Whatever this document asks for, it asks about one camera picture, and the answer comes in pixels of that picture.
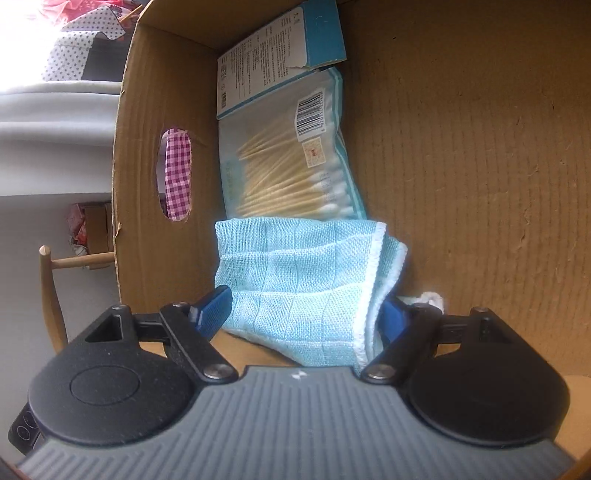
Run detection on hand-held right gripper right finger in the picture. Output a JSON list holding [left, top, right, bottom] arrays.
[[360, 295, 514, 384]]

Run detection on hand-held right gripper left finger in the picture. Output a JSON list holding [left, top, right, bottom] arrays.
[[84, 285, 235, 384]]

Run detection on light blue cloth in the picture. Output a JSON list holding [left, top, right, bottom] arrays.
[[213, 218, 409, 370]]

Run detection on cotton swab packet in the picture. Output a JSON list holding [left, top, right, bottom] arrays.
[[217, 69, 368, 220]]

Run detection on brown cardboard box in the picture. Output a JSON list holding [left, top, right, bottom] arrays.
[[112, 0, 591, 462]]

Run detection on blue and white carton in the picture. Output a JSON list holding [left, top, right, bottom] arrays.
[[216, 0, 348, 121]]

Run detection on white cloth piece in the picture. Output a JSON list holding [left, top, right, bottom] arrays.
[[402, 290, 445, 315]]

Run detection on small cardboard box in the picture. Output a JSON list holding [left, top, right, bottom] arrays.
[[68, 202, 114, 257]]

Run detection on wooden chair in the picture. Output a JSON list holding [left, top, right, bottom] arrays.
[[39, 244, 115, 354]]

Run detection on white curtain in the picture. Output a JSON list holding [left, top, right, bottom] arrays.
[[0, 80, 123, 197]]

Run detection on dark cloth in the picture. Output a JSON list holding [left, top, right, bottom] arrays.
[[83, 39, 126, 84]]

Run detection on white polka dot cloth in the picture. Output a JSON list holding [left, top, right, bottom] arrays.
[[44, 16, 127, 81]]

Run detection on red hanging clothes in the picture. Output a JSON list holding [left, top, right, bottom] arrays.
[[41, 0, 153, 24]]

